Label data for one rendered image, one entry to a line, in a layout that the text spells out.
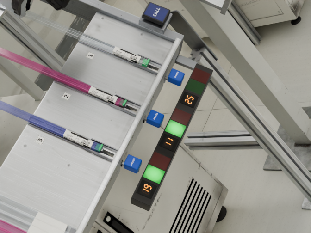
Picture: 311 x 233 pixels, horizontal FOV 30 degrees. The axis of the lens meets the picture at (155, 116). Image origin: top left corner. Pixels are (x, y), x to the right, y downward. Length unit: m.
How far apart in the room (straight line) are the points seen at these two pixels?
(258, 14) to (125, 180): 1.03
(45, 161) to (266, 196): 0.91
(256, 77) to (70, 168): 0.73
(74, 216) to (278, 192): 0.90
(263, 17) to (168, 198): 0.94
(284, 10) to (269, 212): 0.81
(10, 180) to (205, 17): 0.70
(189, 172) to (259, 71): 0.36
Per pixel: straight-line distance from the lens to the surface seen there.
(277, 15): 2.30
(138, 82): 1.22
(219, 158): 2.08
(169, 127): 1.18
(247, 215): 1.86
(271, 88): 1.71
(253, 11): 2.32
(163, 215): 1.66
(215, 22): 1.55
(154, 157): 1.15
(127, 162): 1.12
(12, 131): 1.81
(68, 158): 1.14
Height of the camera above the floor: 1.33
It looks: 32 degrees down
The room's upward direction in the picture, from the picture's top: 45 degrees counter-clockwise
